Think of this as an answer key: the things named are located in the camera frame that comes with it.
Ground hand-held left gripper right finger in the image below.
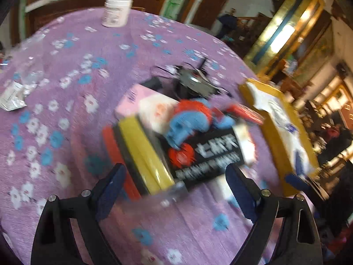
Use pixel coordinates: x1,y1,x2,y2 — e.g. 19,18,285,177
225,163,323,265

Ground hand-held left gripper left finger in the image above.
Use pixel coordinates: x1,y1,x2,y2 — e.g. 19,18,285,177
31,163,127,265

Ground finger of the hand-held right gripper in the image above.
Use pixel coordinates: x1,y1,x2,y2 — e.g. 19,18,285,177
285,172,330,201

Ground black printed packet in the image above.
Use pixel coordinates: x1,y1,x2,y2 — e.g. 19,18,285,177
157,127,244,191

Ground small white packet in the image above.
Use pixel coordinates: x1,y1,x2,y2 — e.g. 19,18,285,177
233,121,256,165

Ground bagged red green yellow sponges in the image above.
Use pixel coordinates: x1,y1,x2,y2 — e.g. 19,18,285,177
101,116,188,200

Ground red packet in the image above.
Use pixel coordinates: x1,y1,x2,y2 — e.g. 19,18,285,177
218,103,265,126

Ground yellow cardboard box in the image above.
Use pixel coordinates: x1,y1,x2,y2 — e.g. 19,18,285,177
238,79,321,197

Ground blue knit glove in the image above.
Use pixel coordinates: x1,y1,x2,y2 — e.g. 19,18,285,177
165,98,235,150

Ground white pink-print tissue pack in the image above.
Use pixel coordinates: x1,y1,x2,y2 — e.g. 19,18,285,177
138,94,180,139

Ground pink tissue pack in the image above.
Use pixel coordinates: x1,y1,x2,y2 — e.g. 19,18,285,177
114,84,155,121

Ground white blue-print tissue pack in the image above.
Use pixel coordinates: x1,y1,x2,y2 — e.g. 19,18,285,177
247,84,314,178

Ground purple floral tablecloth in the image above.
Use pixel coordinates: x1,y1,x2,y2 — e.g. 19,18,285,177
0,7,313,265

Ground small black capacitor box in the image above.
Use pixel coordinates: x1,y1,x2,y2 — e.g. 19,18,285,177
141,77,164,92

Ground black cylindrical motor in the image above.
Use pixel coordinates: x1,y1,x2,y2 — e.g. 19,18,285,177
172,58,224,103

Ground crumpled foil packet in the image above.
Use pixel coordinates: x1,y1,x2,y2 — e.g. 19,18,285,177
0,79,38,112

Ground clear plastic cup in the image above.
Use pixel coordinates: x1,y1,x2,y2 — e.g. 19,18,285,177
14,37,49,90

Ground golden pillar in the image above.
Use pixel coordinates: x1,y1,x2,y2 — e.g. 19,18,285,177
244,0,331,81

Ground wooden stair railing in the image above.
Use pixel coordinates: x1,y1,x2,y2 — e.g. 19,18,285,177
234,15,272,47

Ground white plastic jar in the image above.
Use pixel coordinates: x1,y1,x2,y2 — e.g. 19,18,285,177
101,0,134,28

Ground wooden cabinet with mirror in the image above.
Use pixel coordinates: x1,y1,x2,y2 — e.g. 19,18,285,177
17,0,164,45

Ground brown wooden door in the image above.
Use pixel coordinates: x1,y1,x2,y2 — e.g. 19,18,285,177
190,0,234,30

